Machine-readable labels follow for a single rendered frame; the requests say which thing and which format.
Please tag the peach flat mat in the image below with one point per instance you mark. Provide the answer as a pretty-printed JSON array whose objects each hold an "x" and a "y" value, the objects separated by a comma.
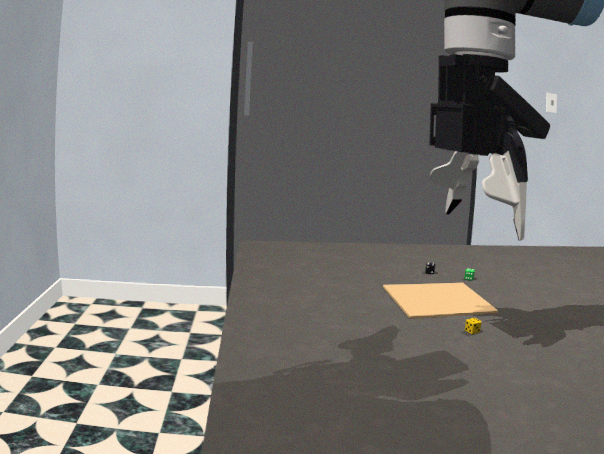
[{"x": 438, "y": 300}]

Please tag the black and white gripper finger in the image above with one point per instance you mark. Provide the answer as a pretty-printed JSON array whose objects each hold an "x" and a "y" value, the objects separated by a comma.
[
  {"x": 455, "y": 176},
  {"x": 508, "y": 180}
]

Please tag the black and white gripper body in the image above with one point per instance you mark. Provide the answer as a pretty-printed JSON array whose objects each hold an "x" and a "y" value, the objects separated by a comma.
[{"x": 469, "y": 129}]

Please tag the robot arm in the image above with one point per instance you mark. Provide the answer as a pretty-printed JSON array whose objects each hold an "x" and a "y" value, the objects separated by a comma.
[{"x": 487, "y": 27}]

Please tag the yellow die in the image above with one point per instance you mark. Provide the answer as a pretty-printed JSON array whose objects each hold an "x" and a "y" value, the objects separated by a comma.
[{"x": 473, "y": 325}]

